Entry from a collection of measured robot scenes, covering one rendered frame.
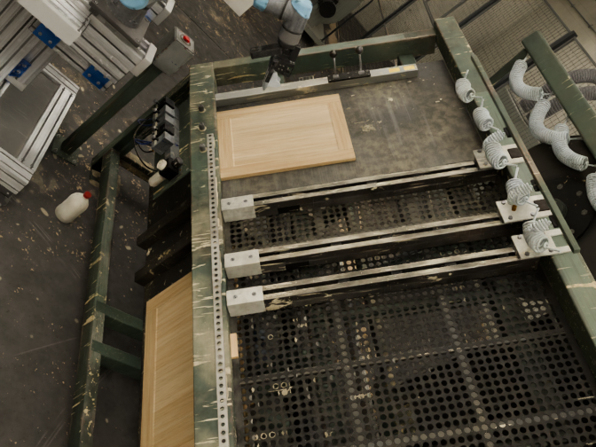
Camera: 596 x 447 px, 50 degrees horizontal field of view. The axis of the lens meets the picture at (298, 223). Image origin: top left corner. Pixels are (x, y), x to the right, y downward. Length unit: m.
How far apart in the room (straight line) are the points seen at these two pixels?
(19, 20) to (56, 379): 1.45
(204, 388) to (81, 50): 1.37
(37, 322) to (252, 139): 1.19
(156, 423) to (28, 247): 1.01
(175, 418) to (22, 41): 1.63
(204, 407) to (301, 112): 1.45
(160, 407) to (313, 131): 1.30
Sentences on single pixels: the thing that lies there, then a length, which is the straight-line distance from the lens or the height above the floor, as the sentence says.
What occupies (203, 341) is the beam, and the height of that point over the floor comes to 0.84.
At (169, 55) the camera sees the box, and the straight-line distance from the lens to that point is 3.12.
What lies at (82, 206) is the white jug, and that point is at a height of 0.15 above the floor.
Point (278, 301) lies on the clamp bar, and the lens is 2.20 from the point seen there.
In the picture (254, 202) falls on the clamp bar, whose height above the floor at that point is 1.03.
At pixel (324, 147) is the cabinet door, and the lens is 2.74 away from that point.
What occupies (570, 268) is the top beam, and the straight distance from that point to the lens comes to 2.28.
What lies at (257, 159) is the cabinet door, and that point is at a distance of 2.73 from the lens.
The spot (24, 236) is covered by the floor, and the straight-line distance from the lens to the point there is 3.11.
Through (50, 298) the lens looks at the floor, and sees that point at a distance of 3.01.
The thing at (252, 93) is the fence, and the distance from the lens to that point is 3.04.
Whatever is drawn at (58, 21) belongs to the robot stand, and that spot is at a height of 0.93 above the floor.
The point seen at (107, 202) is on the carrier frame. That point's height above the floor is 0.18.
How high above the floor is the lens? 2.16
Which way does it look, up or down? 25 degrees down
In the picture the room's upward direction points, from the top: 56 degrees clockwise
